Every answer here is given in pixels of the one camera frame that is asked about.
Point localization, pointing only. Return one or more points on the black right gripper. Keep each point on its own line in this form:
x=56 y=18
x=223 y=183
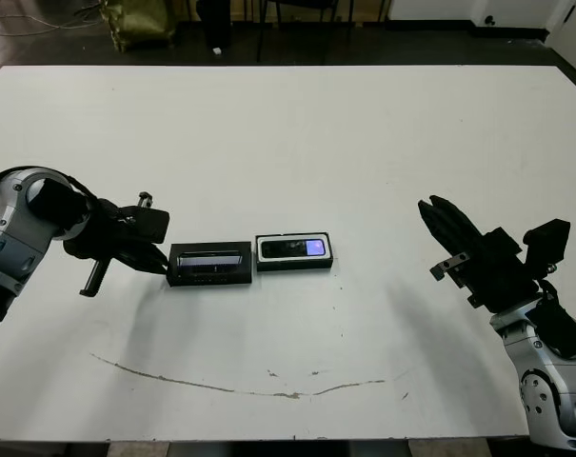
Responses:
x=499 y=271

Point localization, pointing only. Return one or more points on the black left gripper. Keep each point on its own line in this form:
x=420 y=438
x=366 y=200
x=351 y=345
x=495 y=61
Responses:
x=104 y=233

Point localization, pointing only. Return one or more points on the black glossy box lid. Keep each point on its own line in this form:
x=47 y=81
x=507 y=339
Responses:
x=209 y=264

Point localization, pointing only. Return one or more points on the black bar-shaped camera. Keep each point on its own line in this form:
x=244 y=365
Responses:
x=287 y=248

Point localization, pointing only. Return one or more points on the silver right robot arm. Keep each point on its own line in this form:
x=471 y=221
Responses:
x=549 y=371

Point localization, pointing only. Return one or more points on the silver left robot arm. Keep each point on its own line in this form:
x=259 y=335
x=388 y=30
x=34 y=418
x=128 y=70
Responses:
x=11 y=238

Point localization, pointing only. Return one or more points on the black box white foam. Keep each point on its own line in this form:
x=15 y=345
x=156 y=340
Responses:
x=292 y=265

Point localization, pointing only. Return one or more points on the yellow-green bag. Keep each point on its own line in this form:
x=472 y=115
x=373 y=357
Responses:
x=140 y=21

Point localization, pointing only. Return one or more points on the black upright case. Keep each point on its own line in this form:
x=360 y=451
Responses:
x=217 y=21

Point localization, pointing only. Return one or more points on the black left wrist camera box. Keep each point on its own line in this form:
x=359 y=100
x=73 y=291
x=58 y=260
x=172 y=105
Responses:
x=149 y=224

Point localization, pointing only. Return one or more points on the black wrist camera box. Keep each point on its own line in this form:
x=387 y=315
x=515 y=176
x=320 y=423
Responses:
x=547 y=240
x=149 y=224

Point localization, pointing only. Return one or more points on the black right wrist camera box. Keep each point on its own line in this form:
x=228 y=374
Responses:
x=547 y=240

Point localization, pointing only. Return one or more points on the black round wall fitting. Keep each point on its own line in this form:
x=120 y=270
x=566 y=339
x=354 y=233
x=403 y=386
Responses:
x=490 y=20

